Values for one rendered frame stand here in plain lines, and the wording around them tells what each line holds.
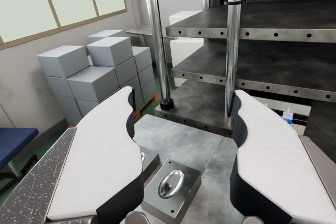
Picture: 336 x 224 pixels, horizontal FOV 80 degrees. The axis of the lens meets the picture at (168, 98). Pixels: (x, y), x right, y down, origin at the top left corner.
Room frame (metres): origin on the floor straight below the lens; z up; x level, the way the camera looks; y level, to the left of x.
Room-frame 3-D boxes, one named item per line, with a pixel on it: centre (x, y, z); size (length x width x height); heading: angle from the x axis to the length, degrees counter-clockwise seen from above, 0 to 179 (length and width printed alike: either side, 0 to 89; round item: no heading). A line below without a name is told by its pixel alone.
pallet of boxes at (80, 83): (2.31, 0.70, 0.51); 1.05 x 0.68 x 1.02; 149
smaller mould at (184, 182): (0.48, 0.03, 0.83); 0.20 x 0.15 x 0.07; 144
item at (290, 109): (0.99, -0.66, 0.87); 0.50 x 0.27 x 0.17; 144
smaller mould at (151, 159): (0.62, 0.17, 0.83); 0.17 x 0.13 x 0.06; 144
